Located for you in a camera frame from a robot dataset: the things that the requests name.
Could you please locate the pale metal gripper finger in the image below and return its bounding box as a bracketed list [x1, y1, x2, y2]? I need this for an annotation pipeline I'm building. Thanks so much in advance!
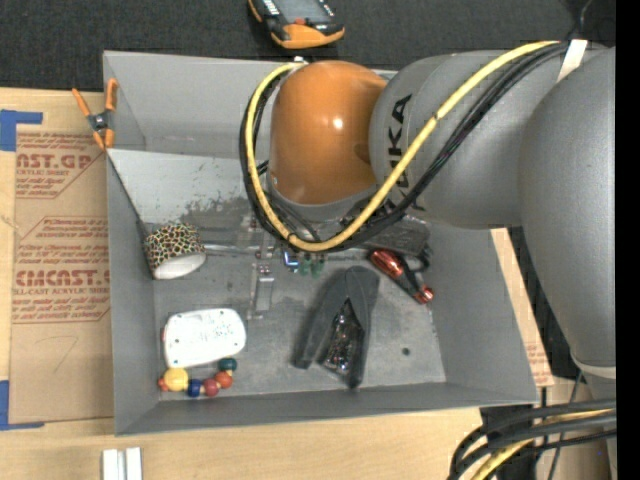
[254, 230, 275, 263]
[248, 262, 277, 320]

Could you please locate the white oval plastic box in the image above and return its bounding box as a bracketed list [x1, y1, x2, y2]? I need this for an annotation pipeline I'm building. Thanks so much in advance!
[162, 307, 248, 370]

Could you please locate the leopard print cup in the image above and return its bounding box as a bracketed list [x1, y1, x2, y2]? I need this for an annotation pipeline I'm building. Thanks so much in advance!
[143, 223, 208, 281]

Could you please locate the red and black spring clamp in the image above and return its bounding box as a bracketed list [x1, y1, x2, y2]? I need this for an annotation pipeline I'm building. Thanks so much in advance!
[370, 249, 435, 305]

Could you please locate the dark grey textured flat block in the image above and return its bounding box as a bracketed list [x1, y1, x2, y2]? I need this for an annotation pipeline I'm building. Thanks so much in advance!
[362, 219, 432, 258]

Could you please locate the grey metal bin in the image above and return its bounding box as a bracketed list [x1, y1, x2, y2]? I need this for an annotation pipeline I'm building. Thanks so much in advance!
[102, 50, 542, 437]

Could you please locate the brown cardboard board red print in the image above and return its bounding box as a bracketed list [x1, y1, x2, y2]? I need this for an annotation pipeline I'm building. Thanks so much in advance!
[0, 86, 557, 432]

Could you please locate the coloured wooden bead ring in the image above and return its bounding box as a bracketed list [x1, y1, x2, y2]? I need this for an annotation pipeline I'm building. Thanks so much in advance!
[157, 357, 238, 399]

